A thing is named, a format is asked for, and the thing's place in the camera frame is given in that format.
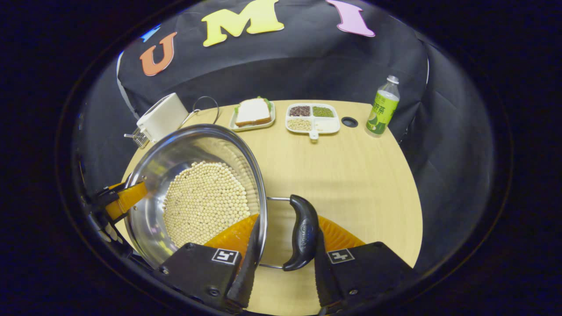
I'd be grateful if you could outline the heap of soybeans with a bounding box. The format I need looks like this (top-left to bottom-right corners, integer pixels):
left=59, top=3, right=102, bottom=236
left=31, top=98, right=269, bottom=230
left=162, top=161, right=250, bottom=248

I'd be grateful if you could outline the white toaster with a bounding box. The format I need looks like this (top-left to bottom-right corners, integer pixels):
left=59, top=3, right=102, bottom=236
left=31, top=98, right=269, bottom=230
left=136, top=93, right=189, bottom=143

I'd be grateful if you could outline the white bread sandwich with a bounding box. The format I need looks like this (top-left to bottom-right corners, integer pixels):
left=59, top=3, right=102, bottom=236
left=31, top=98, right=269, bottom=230
left=234, top=97, right=272, bottom=128

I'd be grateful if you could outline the white divided dish with beans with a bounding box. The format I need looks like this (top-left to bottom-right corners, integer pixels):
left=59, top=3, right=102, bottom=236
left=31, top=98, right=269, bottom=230
left=285, top=103, right=341, bottom=140

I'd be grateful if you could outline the white rectangular plate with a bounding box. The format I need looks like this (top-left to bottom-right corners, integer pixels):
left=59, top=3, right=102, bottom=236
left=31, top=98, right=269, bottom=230
left=229, top=100, right=276, bottom=133

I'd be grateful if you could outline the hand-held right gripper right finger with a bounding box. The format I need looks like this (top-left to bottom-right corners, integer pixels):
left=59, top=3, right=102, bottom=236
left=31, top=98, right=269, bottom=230
left=313, top=215, right=420, bottom=316

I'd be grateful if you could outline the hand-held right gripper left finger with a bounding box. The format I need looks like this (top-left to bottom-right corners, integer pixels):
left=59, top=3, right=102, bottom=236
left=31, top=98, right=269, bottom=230
left=154, top=214, right=263, bottom=313

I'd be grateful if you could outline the green tea bottle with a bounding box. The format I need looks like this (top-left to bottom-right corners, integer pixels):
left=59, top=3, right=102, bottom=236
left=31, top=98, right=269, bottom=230
left=365, top=75, right=400, bottom=138

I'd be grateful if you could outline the steel pot with black handles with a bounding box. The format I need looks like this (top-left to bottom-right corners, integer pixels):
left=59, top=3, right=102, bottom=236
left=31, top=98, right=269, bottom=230
left=123, top=124, right=320, bottom=272

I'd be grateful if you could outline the grey power cable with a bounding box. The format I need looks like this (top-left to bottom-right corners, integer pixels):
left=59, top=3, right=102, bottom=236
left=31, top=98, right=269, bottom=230
left=178, top=96, right=220, bottom=130

